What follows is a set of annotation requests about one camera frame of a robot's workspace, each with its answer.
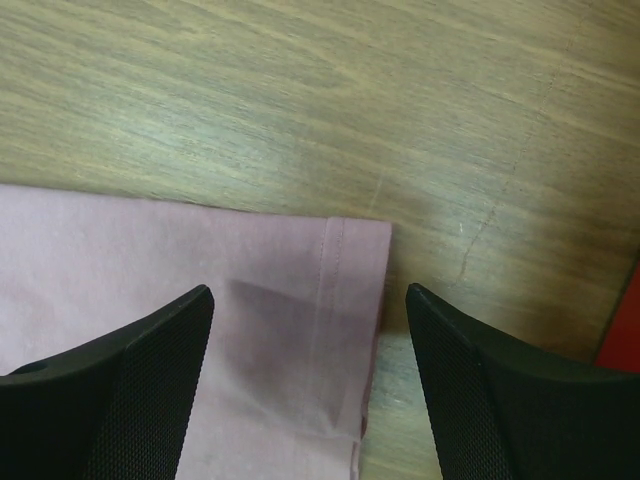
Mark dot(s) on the red plastic bin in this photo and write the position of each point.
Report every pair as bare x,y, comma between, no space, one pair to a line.
620,346

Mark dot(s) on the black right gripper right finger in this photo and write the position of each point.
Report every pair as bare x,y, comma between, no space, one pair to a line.
500,408

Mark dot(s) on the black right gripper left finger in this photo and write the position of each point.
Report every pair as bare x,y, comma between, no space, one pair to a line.
116,407

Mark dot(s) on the dusty pink graphic t-shirt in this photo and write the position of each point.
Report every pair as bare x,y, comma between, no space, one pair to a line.
287,371

